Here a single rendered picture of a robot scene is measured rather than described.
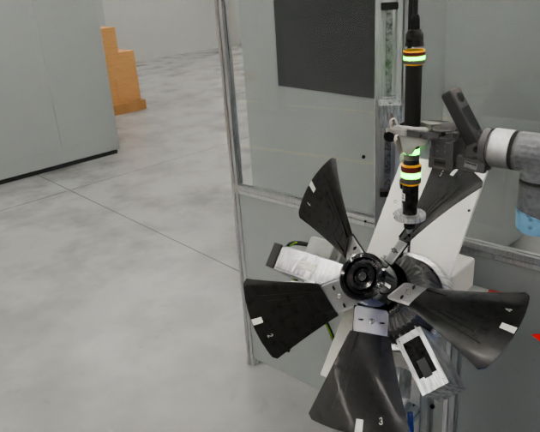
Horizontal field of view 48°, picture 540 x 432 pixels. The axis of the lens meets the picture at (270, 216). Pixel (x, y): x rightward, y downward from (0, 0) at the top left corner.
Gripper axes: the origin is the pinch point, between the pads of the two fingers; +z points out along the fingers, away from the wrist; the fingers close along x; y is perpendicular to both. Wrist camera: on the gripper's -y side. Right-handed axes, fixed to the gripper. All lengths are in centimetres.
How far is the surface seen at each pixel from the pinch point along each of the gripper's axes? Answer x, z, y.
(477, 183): 13.2, -12.4, 15.0
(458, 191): 12.3, -8.3, 17.6
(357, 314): -7.8, 6.0, 45.2
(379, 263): -2.8, 3.2, 33.0
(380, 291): -6.1, 1.0, 38.3
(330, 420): -25, 2, 63
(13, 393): -18, 207, 158
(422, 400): 32, 8, 99
